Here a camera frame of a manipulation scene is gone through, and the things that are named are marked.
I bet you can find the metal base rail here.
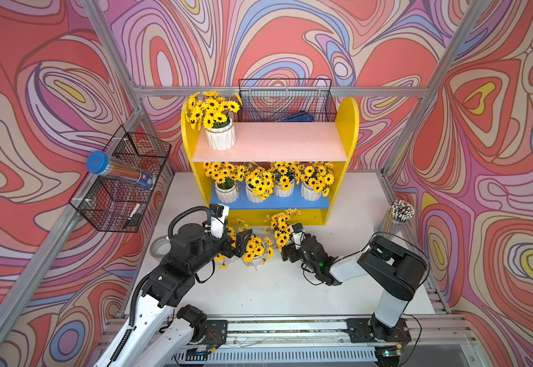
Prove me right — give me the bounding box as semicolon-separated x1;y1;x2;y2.
100;313;479;365

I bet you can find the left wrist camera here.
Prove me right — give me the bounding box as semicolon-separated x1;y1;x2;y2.
209;203;230;239

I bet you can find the black wire basket back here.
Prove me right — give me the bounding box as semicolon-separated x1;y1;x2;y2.
237;76;337;122

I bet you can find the black marker in basket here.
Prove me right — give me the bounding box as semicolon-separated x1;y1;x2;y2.
122;203;142;229

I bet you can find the clear cup of pencils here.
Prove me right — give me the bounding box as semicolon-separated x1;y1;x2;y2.
375;200;415;235

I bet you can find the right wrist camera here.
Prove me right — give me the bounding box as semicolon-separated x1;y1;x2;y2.
292;223;305;249

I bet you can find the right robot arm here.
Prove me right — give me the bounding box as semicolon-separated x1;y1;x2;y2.
282;232;430;343

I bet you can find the clear tube blue cap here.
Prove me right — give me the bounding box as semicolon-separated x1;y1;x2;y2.
85;151;155;191

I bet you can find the yellow wooden shelf unit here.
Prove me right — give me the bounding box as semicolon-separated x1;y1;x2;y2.
181;91;360;226

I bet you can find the black wire basket left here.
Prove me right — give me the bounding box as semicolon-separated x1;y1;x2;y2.
69;126;172;232

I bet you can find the blue object in back basket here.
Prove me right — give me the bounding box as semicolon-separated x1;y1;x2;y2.
279;111;315;122

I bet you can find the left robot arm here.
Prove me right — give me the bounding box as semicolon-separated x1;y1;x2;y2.
95;224;253;366

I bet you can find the black wire basket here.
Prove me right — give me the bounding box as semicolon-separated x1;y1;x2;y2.
69;126;172;232
237;76;337;122

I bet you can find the white tape roll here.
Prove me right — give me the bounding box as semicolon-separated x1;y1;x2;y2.
149;236;171;259

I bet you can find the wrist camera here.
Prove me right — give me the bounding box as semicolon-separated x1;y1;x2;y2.
292;223;305;249
209;203;230;239

